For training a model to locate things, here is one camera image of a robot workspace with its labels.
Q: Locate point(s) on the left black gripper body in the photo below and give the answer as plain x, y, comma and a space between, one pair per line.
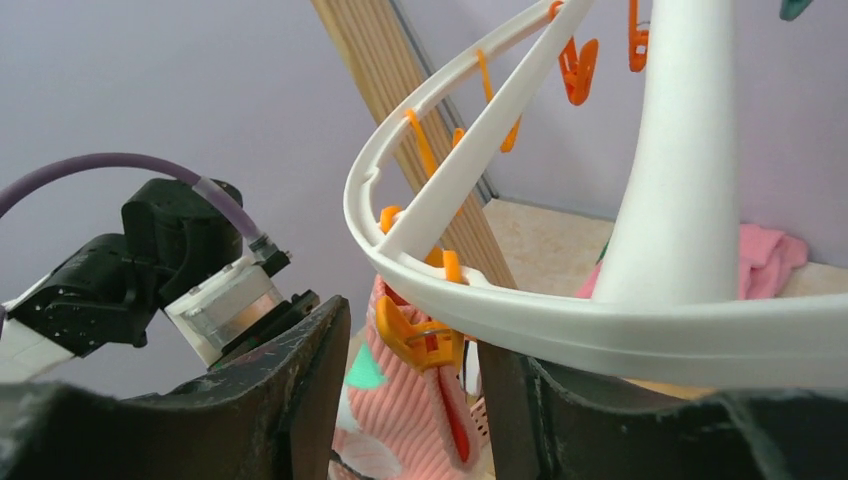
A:
278, 320

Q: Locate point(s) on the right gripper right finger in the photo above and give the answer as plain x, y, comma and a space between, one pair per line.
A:
552, 422

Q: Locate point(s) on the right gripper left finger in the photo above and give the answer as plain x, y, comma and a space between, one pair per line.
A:
269, 414

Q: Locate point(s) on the pink patterned sock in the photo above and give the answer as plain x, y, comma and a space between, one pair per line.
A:
394, 422

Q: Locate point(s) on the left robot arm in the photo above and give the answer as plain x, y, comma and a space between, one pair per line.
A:
178, 254

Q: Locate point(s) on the wooden hanger rack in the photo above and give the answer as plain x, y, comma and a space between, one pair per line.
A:
684, 171

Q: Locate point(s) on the pink plastic basket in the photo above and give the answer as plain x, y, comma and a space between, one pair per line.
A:
477, 406

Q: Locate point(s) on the orange clip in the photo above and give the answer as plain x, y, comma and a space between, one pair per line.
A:
419, 340

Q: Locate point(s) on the pink folded cloth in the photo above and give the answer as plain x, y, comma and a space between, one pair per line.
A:
762, 258

